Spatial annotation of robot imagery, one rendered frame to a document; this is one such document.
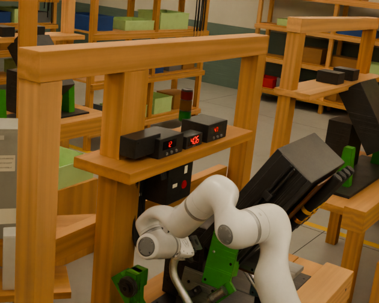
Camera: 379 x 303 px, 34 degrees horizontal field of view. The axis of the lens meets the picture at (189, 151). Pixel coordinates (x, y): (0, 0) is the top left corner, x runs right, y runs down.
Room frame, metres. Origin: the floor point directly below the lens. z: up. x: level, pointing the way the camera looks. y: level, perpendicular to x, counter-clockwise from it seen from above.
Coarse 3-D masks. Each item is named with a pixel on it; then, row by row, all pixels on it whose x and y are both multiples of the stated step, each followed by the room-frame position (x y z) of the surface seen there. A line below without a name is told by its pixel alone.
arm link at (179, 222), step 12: (180, 204) 1.71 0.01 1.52; (144, 216) 1.81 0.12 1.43; (156, 216) 1.77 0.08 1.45; (168, 216) 1.74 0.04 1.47; (180, 216) 1.68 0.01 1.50; (192, 216) 1.66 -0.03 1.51; (144, 228) 1.82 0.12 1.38; (168, 228) 1.72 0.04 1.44; (180, 228) 1.69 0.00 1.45; (192, 228) 1.69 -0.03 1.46
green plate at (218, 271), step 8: (216, 240) 2.12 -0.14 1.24; (216, 248) 2.11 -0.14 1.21; (224, 248) 2.09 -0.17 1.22; (208, 256) 2.11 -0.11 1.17; (216, 256) 2.10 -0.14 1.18; (224, 256) 2.08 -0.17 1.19; (232, 256) 2.07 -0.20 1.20; (208, 264) 2.10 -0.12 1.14; (216, 264) 2.09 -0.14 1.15; (224, 264) 2.07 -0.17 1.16; (232, 264) 2.06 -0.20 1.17; (208, 272) 2.09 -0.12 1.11; (216, 272) 2.08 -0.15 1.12; (224, 272) 2.06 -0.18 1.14; (232, 272) 2.05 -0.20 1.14; (208, 280) 2.08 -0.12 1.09; (216, 280) 2.07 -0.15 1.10; (224, 280) 2.05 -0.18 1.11
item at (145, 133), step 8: (120, 136) 2.03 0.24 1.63; (128, 136) 2.03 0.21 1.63; (136, 136) 2.04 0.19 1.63; (144, 136) 2.05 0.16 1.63; (152, 136) 2.08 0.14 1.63; (160, 136) 2.12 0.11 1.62; (120, 144) 2.03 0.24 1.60; (128, 144) 2.01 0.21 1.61; (136, 144) 2.00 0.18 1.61; (144, 144) 2.04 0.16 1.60; (152, 144) 2.08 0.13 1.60; (120, 152) 2.02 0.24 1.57; (128, 152) 2.01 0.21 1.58; (136, 152) 2.00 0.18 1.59; (144, 152) 2.04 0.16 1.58; (152, 152) 2.08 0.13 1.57
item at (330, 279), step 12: (312, 276) 2.58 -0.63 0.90; (324, 276) 2.59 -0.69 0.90; (336, 276) 2.60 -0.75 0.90; (348, 276) 2.62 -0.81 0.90; (300, 288) 2.45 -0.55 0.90; (312, 288) 2.46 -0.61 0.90; (324, 288) 2.47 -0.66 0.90; (336, 288) 2.48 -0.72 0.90; (348, 288) 2.64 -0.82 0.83; (300, 300) 2.34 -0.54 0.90; (312, 300) 2.35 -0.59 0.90; (324, 300) 2.36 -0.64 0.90; (336, 300) 2.48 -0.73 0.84
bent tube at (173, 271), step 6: (192, 240) 2.01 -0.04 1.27; (198, 240) 2.04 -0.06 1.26; (198, 246) 2.01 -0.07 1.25; (174, 264) 2.03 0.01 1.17; (174, 270) 2.02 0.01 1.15; (174, 276) 2.01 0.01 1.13; (174, 282) 2.00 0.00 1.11; (180, 282) 2.00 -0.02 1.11; (180, 288) 1.98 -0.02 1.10; (180, 294) 1.97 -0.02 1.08; (186, 294) 1.97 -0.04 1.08; (186, 300) 1.96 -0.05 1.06
